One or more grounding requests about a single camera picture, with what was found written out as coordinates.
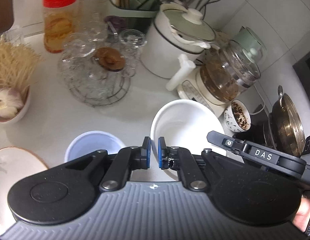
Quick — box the white ceramic bowl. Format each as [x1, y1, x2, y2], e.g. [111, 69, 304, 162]
[149, 99, 227, 182]

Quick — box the blue plastic bowl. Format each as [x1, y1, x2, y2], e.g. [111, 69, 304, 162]
[64, 131, 126, 163]

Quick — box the large white leaf bowl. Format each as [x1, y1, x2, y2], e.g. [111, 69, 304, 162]
[0, 147, 47, 236]

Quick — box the person's right hand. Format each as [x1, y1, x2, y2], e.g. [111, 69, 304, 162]
[293, 197, 310, 232]

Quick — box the steel wok with lid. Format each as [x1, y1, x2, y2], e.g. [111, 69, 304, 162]
[263, 86, 305, 157]

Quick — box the induction cooktop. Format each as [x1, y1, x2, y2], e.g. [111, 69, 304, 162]
[233, 119, 310, 156]

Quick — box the patterned cup with tea leaves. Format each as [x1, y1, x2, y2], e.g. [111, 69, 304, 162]
[223, 99, 251, 133]

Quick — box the glass health kettle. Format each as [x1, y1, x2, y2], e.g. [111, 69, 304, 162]
[177, 39, 262, 117]

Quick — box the white electric cooker pot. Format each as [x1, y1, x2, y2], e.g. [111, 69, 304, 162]
[140, 3, 216, 79]

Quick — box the bowl with onion and noodles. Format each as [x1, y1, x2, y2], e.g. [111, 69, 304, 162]
[0, 87, 31, 125]

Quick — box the sliced red onion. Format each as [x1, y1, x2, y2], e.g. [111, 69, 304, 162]
[0, 88, 24, 119]

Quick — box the green chopstick holder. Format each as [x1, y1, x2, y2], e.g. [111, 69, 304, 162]
[103, 0, 161, 34]

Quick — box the dry noodle bundle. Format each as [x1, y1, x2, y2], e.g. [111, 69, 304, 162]
[0, 40, 43, 100]

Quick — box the wire glass rack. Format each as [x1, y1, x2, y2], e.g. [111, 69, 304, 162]
[57, 15, 146, 107]

